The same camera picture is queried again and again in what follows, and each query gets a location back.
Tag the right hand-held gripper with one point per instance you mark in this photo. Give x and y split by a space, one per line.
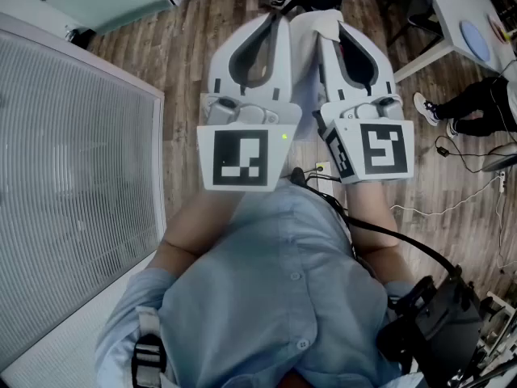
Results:
381 150

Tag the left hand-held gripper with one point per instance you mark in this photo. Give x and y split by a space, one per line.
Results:
242 158

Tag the white clothing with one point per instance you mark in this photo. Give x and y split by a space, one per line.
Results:
307 51

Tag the person's right forearm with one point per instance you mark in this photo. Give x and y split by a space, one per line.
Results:
373 216

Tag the person's left forearm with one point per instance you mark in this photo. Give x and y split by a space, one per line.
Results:
198 229

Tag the black chair legs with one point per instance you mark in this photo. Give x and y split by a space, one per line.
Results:
416 10

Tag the grey chair base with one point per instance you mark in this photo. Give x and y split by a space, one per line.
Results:
501 158

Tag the white power strip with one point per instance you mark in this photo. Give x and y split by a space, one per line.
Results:
324 174

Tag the blue round disc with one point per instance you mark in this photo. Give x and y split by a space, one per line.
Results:
476 40

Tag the red and yellow round object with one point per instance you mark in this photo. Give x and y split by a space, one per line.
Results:
500 28

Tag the window with white blinds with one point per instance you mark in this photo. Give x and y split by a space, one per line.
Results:
68 184

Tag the light blue shirt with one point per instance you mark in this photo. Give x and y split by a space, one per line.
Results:
262 289

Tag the black equipment pack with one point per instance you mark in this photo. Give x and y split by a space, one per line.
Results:
440 330

